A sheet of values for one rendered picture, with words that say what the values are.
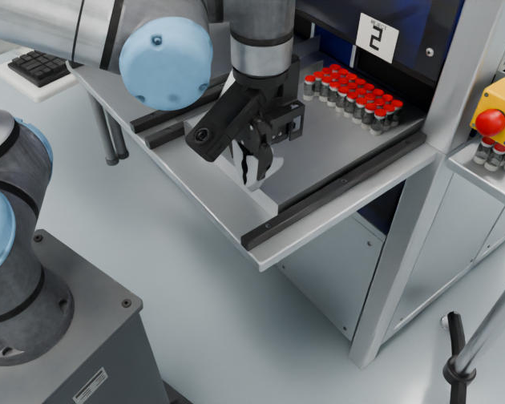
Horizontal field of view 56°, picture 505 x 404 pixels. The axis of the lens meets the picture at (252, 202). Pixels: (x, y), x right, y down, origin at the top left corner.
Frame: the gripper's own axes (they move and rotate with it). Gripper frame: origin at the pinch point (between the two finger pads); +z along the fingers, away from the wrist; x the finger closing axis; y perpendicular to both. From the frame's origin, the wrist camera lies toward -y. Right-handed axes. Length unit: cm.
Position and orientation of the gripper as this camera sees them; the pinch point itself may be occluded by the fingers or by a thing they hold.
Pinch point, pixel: (247, 186)
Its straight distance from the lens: 72.4
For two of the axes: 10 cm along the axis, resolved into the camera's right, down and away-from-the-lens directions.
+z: -0.1, 6.9, 7.2
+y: 7.9, -4.4, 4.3
